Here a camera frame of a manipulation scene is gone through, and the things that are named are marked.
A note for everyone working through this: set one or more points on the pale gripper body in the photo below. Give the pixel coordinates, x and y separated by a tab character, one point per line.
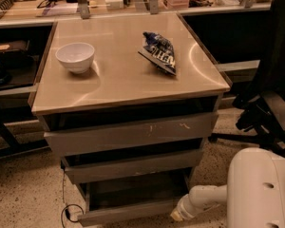
184	209

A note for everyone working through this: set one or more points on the grey bottom drawer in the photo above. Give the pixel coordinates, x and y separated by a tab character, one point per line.
116	200

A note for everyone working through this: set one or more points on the grey drawer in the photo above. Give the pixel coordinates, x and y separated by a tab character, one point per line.
116	200
132	134
134	167

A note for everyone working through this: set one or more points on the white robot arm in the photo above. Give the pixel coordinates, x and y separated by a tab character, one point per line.
254	192

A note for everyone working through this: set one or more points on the grey middle drawer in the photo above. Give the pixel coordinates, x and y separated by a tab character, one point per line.
134	167

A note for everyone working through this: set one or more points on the drawer cabinet with steel top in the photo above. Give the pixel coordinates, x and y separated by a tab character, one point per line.
184	100

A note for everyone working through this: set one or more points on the grey top drawer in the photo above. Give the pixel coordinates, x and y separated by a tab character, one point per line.
132	134

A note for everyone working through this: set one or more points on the black office chair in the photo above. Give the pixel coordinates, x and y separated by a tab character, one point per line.
263	101

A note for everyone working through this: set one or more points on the blue chip bag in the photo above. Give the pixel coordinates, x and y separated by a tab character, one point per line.
159	51

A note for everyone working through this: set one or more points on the white ceramic bowl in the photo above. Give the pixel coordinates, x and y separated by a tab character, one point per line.
76	57

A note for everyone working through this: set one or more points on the long background workbench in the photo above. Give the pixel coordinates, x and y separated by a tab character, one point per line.
117	10

